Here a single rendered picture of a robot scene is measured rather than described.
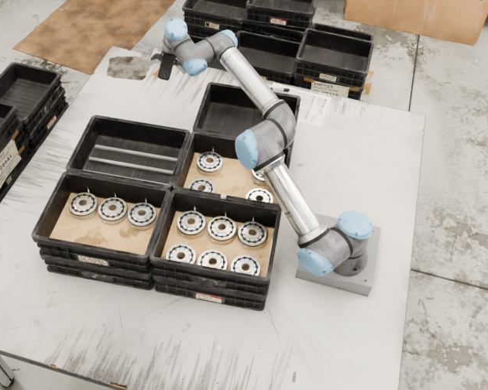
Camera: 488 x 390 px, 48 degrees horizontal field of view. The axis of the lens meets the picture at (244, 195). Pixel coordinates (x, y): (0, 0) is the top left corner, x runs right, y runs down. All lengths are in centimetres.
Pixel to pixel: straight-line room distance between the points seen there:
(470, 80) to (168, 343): 306
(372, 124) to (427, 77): 159
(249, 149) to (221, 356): 69
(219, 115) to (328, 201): 59
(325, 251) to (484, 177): 198
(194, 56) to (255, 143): 39
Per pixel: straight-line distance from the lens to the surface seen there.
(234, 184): 210
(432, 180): 346
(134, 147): 225
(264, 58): 341
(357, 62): 331
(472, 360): 291
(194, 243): 194
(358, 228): 184
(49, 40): 429
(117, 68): 282
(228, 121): 234
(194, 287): 189
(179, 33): 192
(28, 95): 327
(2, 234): 226
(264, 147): 175
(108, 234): 200
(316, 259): 177
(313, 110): 263
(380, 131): 261
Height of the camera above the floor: 246
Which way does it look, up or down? 52 degrees down
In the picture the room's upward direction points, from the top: 5 degrees clockwise
